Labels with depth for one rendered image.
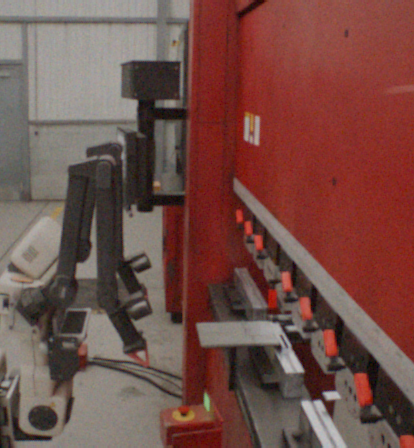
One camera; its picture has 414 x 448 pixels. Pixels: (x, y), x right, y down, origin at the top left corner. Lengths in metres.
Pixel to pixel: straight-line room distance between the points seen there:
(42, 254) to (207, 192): 1.13
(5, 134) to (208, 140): 6.75
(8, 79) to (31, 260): 7.43
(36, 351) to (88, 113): 7.20
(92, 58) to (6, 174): 2.28
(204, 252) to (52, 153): 6.52
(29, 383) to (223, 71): 1.59
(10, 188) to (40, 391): 7.44
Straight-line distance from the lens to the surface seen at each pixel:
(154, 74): 2.76
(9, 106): 9.11
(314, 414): 1.59
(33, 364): 1.97
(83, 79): 8.93
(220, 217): 2.71
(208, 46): 2.64
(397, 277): 0.99
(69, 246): 1.60
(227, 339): 1.91
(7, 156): 9.19
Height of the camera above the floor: 1.82
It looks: 14 degrees down
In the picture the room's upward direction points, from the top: 2 degrees clockwise
